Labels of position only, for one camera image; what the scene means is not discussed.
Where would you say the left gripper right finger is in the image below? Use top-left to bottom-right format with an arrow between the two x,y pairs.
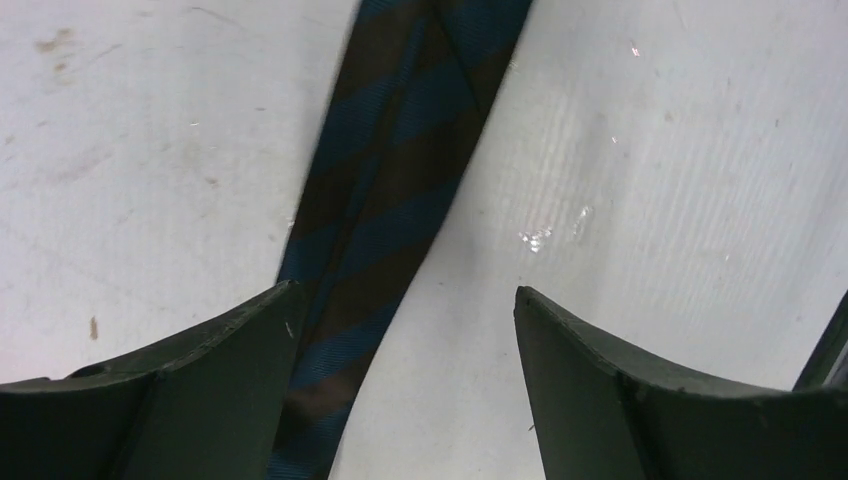
514,286 -> 847,479

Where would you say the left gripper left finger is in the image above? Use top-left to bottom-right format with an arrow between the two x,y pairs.
1,281 -> 307,479

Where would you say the navy striped tie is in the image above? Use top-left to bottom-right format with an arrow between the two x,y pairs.
267,0 -> 531,479

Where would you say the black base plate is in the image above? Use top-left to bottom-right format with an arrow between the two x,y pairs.
793,295 -> 847,391

